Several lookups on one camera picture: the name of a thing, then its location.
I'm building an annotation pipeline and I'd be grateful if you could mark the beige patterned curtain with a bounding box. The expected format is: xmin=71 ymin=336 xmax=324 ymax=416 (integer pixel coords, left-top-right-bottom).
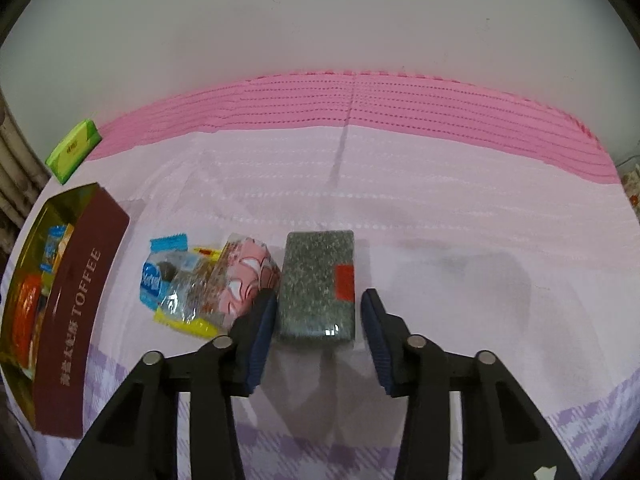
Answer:
xmin=0 ymin=90 xmax=51 ymax=231

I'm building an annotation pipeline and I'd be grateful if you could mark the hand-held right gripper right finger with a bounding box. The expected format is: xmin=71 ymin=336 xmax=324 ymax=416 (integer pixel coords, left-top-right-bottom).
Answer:
xmin=361 ymin=287 xmax=581 ymax=480

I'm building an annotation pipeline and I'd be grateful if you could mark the gold tin box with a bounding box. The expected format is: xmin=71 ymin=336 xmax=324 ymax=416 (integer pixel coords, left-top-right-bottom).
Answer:
xmin=0 ymin=183 xmax=131 ymax=438

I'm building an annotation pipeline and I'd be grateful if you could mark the pink patterned snack packet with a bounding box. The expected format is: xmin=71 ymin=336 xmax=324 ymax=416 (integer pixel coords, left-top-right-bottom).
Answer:
xmin=207 ymin=232 xmax=282 ymax=331

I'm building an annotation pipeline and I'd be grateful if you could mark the yellow-edged clear snack packet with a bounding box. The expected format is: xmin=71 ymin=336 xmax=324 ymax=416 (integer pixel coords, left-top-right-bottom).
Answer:
xmin=154 ymin=246 xmax=226 ymax=339

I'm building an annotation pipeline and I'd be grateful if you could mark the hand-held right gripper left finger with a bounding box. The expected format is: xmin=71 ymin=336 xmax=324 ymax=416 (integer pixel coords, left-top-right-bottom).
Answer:
xmin=60 ymin=287 xmax=279 ymax=480

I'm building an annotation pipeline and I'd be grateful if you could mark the blue candy packet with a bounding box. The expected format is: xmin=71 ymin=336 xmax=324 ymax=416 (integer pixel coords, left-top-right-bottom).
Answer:
xmin=138 ymin=232 xmax=188 ymax=313

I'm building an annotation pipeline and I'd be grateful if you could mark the green tissue box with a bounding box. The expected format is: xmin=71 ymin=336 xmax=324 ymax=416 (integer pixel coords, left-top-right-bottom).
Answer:
xmin=45 ymin=119 xmax=102 ymax=184

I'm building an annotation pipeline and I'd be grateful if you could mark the grey speckled snack packet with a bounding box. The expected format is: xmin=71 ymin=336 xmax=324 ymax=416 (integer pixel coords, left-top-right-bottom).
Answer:
xmin=276 ymin=230 xmax=357 ymax=346

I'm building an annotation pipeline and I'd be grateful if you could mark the red snack packet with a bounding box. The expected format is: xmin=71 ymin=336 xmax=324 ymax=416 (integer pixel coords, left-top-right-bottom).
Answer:
xmin=7 ymin=274 xmax=48 ymax=368

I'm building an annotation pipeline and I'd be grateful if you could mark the pink checked blanket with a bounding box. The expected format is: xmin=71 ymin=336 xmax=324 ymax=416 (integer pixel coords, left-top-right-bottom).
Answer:
xmin=0 ymin=70 xmax=640 ymax=480

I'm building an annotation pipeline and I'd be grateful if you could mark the patterned cloth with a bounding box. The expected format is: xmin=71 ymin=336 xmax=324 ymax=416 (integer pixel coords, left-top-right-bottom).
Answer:
xmin=620 ymin=157 xmax=640 ymax=221

